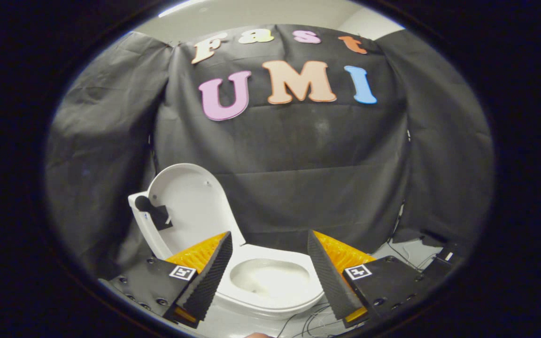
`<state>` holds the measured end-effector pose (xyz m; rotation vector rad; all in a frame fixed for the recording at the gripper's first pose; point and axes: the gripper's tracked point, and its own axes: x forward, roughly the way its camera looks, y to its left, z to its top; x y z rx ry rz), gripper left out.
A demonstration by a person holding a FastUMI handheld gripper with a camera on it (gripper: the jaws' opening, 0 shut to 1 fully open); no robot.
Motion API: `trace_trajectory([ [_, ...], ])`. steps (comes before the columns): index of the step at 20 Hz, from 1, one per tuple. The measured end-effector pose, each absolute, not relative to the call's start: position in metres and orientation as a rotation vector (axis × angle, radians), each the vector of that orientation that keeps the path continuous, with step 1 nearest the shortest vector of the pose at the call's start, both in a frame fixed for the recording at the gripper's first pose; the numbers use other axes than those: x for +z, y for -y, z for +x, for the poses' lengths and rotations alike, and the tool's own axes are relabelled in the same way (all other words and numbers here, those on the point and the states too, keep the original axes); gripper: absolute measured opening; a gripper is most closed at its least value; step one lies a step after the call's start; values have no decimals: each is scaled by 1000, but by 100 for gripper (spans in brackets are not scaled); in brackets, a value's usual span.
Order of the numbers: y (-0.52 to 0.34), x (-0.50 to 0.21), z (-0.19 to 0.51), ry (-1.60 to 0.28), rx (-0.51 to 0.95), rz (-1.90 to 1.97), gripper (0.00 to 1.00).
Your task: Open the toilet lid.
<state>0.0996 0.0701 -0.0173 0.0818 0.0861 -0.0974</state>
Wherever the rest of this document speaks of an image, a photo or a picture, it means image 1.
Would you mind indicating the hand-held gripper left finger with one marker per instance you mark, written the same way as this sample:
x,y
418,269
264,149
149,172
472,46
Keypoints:
x,y
212,274

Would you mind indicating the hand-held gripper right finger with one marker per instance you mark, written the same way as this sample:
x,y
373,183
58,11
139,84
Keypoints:
x,y
329,277

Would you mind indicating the white toilet lid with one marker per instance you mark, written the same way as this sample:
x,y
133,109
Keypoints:
x,y
190,206

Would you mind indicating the white toilet bowl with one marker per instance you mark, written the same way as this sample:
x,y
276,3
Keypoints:
x,y
270,279

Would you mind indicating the black device box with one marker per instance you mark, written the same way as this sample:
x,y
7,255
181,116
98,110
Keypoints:
x,y
439,263

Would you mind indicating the black backdrop cloth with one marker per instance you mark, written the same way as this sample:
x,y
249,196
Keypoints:
x,y
298,164

